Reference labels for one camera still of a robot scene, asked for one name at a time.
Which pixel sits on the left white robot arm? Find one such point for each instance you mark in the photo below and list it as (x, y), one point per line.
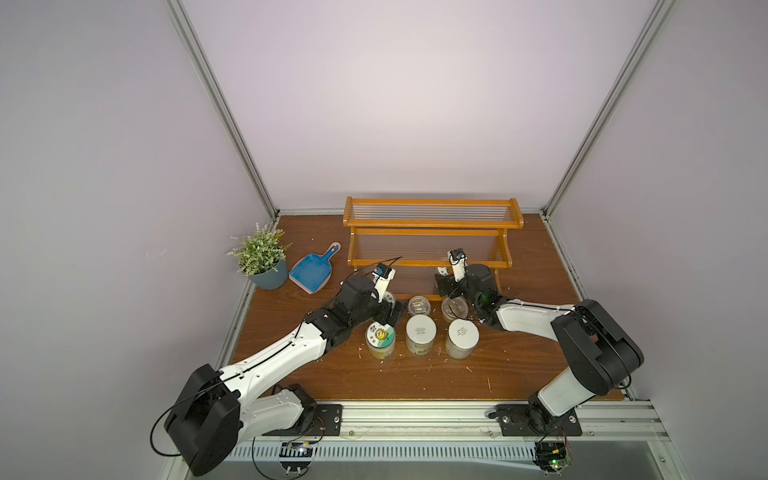
(219, 408)

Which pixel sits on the blue plastic dustpan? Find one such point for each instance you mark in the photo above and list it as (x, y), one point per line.
(313, 271)

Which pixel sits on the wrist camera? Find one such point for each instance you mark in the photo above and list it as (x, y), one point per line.
(383, 274)
(457, 260)

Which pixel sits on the teal plant pot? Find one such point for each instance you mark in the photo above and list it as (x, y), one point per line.
(272, 278)

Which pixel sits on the right controller board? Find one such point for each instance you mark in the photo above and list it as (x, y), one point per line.
(552, 457)

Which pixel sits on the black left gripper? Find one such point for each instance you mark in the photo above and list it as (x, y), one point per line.
(394, 315)

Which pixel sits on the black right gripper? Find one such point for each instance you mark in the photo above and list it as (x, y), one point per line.
(450, 285)

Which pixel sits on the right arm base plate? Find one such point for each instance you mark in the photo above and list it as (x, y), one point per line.
(534, 420)

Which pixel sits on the corner aluminium profile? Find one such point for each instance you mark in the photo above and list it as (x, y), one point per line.
(186, 31)
(652, 27)

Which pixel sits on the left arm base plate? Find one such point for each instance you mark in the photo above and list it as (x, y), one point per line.
(322, 420)

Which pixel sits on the small clear tub brown contents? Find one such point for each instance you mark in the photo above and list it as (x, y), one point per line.
(454, 309)

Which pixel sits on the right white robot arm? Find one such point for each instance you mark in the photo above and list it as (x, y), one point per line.
(600, 355)

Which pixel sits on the left corner aluminium profile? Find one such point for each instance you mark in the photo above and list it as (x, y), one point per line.
(186, 31)

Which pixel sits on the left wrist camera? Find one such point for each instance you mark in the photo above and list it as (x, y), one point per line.
(383, 274)

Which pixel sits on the aluminium front rail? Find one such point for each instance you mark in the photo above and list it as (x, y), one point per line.
(442, 430)

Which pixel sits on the white lid jar bottom shelf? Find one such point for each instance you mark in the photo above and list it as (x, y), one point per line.
(462, 338)

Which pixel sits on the controller board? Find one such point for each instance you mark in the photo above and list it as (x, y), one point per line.
(552, 457)
(295, 458)

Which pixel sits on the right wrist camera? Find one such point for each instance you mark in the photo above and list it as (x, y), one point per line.
(457, 260)

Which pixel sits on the small clear tub red contents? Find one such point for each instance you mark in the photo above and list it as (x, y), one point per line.
(419, 305)

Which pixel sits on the artificial green plant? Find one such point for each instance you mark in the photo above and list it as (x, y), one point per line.
(261, 251)

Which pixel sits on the wooden three-tier shelf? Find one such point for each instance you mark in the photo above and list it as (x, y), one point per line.
(420, 233)

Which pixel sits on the left controller board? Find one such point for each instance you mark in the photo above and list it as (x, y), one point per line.
(295, 458)

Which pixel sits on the right corner aluminium profile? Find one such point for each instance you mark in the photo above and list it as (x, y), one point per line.
(652, 27)

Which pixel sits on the sunflower label seed jar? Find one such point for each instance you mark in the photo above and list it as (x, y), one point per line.
(380, 340)

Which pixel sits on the white lid green label jar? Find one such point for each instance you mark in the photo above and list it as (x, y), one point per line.
(421, 332)

